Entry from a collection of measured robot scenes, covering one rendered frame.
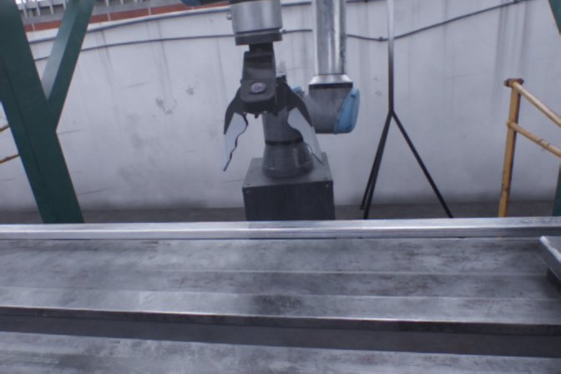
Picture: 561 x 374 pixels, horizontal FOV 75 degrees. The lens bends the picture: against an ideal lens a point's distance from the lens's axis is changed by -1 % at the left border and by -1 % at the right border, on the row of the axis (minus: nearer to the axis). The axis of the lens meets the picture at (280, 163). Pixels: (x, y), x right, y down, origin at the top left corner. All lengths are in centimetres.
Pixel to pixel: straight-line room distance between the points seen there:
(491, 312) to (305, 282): 20
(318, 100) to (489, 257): 57
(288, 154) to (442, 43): 130
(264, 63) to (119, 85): 196
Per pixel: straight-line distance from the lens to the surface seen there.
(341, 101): 93
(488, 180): 236
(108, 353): 44
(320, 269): 49
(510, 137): 108
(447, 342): 42
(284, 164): 100
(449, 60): 213
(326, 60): 95
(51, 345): 48
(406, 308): 42
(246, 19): 55
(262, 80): 50
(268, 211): 100
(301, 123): 57
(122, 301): 49
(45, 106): 128
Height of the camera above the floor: 102
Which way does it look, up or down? 19 degrees down
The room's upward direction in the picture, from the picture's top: 6 degrees counter-clockwise
